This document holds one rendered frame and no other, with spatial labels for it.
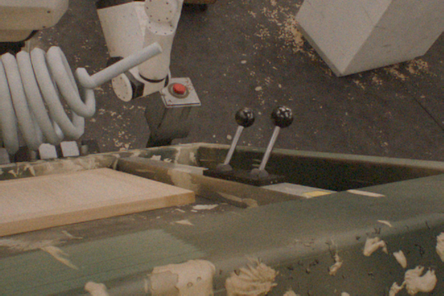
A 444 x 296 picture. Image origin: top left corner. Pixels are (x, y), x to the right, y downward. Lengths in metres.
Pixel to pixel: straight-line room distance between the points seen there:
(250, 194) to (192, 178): 0.21
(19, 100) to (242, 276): 0.17
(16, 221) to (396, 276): 0.65
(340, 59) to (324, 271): 3.31
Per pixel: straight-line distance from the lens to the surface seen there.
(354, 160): 0.99
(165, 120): 1.65
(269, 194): 0.78
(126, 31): 1.32
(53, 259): 0.28
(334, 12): 3.56
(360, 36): 3.43
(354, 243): 0.28
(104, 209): 0.88
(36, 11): 1.29
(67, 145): 1.65
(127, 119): 2.77
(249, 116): 0.95
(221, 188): 0.91
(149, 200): 0.90
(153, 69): 1.26
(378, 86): 3.77
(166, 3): 1.12
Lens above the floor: 2.07
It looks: 45 degrees down
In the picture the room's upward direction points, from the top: 27 degrees clockwise
